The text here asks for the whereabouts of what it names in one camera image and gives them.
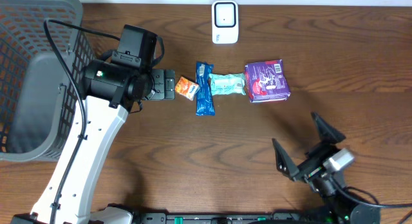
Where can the orange tissue pack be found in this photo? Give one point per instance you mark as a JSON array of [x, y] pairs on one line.
[[186, 88]]

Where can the white barcode scanner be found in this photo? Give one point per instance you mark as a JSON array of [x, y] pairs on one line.
[[225, 22]]

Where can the blue snack bar wrapper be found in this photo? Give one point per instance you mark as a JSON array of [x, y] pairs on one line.
[[204, 102]]

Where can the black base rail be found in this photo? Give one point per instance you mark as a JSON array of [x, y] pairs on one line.
[[163, 218]]

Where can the purple snack package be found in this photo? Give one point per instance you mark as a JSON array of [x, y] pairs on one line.
[[266, 82]]

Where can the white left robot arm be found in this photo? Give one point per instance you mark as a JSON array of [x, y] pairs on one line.
[[106, 91]]

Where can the mint green snack packet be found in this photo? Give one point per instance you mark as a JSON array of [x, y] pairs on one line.
[[227, 84]]

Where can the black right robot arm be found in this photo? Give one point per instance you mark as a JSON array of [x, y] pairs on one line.
[[341, 207]]

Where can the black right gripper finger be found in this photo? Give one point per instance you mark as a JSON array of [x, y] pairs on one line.
[[326, 132], [284, 163]]

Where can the grey plastic mesh basket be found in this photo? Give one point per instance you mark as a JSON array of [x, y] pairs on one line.
[[37, 99]]

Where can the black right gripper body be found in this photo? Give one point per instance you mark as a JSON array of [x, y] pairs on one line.
[[309, 166]]

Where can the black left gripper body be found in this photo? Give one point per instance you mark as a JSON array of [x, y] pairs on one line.
[[165, 84]]

